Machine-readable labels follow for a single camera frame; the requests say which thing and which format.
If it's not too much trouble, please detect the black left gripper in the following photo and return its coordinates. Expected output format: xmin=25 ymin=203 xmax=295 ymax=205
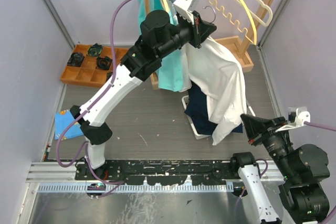
xmin=156 ymin=9 xmax=216 ymax=59

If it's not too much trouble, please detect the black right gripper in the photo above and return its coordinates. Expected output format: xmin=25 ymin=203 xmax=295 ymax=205
xmin=241 ymin=112 xmax=299 ymax=178

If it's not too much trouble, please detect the white t shirt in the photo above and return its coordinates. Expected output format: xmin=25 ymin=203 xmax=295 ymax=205
xmin=186 ymin=37 xmax=247 ymax=145

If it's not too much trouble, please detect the navy t shirt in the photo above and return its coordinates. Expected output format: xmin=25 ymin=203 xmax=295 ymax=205
xmin=184 ymin=82 xmax=246 ymax=141

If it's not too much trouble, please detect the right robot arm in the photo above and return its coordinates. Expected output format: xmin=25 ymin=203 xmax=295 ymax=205
xmin=230 ymin=108 xmax=335 ymax=223

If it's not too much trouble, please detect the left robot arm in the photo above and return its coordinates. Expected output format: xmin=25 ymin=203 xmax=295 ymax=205
xmin=70 ymin=10 xmax=217 ymax=180

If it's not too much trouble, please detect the teal hanging t shirt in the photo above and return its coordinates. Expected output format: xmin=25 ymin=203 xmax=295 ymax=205
xmin=138 ymin=0 xmax=183 ymax=92

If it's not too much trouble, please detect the white perforated plastic basket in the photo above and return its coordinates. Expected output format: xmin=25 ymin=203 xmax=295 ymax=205
xmin=181 ymin=95 xmax=256 ymax=140

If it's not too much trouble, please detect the wooden clothes rack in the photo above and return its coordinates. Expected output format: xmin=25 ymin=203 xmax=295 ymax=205
xmin=140 ymin=0 xmax=289 ymax=90

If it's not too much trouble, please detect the rolled dark sock bottom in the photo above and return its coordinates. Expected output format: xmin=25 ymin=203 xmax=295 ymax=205
xmin=106 ymin=71 xmax=113 ymax=82

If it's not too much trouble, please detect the rolled dark sock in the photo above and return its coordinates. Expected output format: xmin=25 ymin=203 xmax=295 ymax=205
xmin=96 ymin=56 xmax=113 ymax=70
xmin=87 ymin=43 xmax=103 ymax=57
xmin=106 ymin=71 xmax=113 ymax=82
xmin=67 ymin=52 xmax=85 ymax=67

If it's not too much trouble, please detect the rolled dark sock middle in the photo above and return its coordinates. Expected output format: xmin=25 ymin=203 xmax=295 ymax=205
xmin=96 ymin=56 xmax=113 ymax=70

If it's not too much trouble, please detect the rolled dark sock top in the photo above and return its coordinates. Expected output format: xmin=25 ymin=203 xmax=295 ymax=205
xmin=87 ymin=43 xmax=103 ymax=57

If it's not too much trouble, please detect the wooden compartment tray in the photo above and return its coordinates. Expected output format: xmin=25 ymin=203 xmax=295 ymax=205
xmin=60 ymin=44 xmax=128 ymax=88

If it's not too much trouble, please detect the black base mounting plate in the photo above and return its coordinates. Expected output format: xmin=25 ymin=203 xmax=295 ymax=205
xmin=75 ymin=159 xmax=239 ymax=186

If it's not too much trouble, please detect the rolled dark sock left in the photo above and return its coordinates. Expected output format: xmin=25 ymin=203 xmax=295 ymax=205
xmin=67 ymin=52 xmax=85 ymax=67

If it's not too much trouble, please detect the blue folded cloth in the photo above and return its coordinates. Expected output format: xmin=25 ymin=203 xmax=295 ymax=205
xmin=55 ymin=110 xmax=83 ymax=140

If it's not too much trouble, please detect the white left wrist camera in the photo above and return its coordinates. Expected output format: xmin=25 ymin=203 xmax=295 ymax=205
xmin=173 ymin=0 xmax=198 ymax=25

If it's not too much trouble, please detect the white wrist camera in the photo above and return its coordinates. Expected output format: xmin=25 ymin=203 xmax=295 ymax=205
xmin=275 ymin=106 xmax=311 ymax=132
xmin=173 ymin=0 xmax=198 ymax=25

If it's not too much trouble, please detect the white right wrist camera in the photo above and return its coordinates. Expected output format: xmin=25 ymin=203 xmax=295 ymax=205
xmin=275 ymin=106 xmax=311 ymax=132

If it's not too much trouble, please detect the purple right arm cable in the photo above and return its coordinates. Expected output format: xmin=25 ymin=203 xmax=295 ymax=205
xmin=235 ymin=121 xmax=336 ymax=224

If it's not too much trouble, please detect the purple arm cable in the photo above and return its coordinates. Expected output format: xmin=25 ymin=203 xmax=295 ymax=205
xmin=235 ymin=121 xmax=336 ymax=224
xmin=56 ymin=0 xmax=173 ymax=198

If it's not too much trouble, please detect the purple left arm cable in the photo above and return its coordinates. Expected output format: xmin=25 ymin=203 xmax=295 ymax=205
xmin=56 ymin=0 xmax=173 ymax=198

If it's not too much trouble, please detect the white slotted cable duct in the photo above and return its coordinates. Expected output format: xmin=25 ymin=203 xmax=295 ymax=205
xmin=37 ymin=182 xmax=234 ymax=194

